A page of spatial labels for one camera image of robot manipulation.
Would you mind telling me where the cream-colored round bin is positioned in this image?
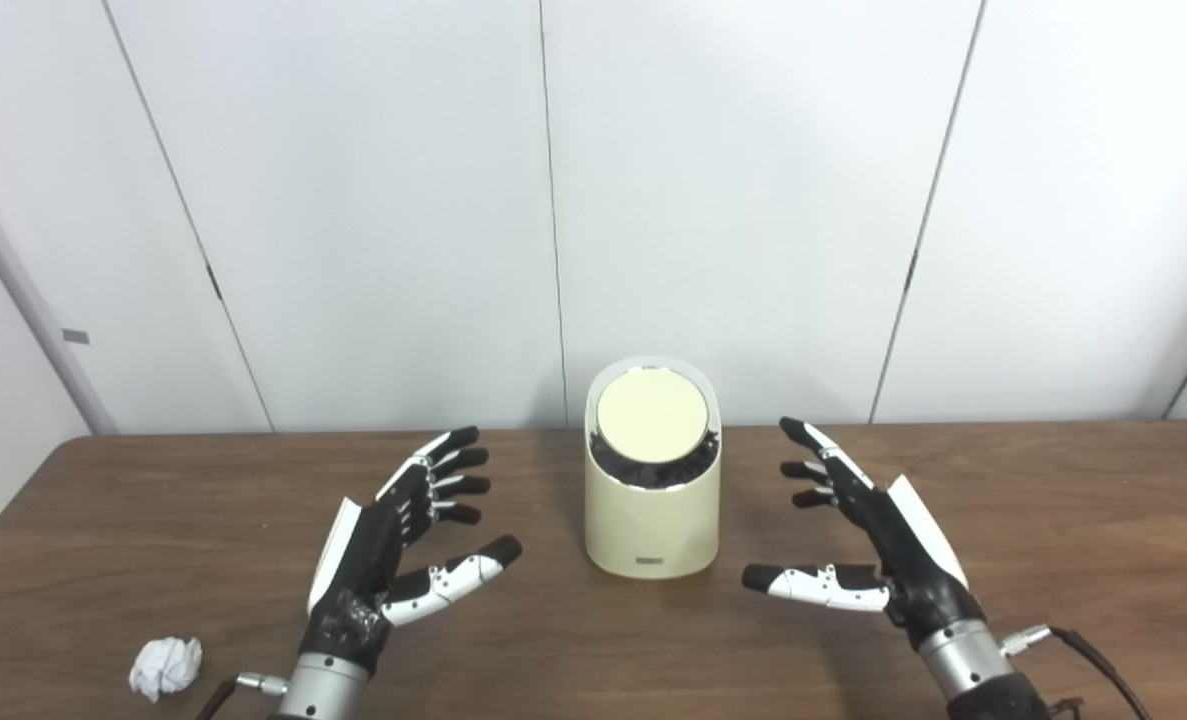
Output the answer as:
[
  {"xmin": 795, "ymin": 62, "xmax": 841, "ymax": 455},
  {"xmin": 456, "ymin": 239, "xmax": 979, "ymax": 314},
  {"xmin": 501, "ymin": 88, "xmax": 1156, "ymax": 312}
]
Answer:
[{"xmin": 583, "ymin": 355, "xmax": 724, "ymax": 581}]

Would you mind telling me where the grey wall corner post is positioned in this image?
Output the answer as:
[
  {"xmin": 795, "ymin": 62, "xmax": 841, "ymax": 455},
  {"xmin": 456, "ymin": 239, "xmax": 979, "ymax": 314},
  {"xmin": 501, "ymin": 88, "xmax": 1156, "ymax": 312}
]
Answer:
[{"xmin": 0, "ymin": 145, "xmax": 119, "ymax": 436}]

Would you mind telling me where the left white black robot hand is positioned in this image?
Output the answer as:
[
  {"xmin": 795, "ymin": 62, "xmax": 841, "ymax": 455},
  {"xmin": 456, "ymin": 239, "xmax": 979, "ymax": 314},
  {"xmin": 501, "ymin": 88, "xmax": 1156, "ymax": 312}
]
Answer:
[{"xmin": 298, "ymin": 426, "xmax": 524, "ymax": 676}]

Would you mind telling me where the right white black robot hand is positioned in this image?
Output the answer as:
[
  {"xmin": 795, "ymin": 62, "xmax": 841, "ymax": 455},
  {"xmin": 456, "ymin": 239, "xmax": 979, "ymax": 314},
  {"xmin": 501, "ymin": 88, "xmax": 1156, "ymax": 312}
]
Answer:
[{"xmin": 741, "ymin": 416, "xmax": 987, "ymax": 651}]

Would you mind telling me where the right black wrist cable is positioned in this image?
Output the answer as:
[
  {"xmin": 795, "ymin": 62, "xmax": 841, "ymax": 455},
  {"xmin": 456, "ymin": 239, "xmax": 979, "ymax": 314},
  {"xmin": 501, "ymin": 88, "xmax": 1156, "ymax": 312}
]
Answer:
[{"xmin": 1000, "ymin": 625, "xmax": 1154, "ymax": 720}]

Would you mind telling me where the white paper ball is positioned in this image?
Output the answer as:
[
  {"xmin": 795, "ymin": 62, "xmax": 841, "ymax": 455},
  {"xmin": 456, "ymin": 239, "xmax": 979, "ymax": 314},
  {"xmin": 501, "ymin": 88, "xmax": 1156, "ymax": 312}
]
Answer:
[{"xmin": 129, "ymin": 636, "xmax": 204, "ymax": 703}]

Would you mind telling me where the cream round bin lid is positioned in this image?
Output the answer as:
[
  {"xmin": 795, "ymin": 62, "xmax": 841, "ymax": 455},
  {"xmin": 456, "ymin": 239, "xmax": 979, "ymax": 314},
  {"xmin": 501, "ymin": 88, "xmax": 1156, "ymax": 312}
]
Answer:
[{"xmin": 595, "ymin": 368, "xmax": 711, "ymax": 465}]

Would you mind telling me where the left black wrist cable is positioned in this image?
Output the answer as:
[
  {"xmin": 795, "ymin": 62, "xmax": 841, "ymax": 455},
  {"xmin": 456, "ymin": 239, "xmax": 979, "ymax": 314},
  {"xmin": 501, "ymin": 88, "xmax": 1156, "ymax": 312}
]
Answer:
[{"xmin": 193, "ymin": 672, "xmax": 290, "ymax": 720}]

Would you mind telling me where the black bin liner bag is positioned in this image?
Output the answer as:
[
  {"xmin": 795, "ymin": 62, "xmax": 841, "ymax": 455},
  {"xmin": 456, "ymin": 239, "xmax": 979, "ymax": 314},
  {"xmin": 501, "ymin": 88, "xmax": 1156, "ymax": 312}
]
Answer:
[{"xmin": 590, "ymin": 428, "xmax": 722, "ymax": 491}]

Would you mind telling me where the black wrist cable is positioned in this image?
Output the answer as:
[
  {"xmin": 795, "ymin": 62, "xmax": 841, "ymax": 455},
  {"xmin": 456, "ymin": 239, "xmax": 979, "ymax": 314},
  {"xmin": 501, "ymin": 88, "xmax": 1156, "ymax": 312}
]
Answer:
[
  {"xmin": 1000, "ymin": 625, "xmax": 1154, "ymax": 720},
  {"xmin": 193, "ymin": 672, "xmax": 290, "ymax": 720}
]

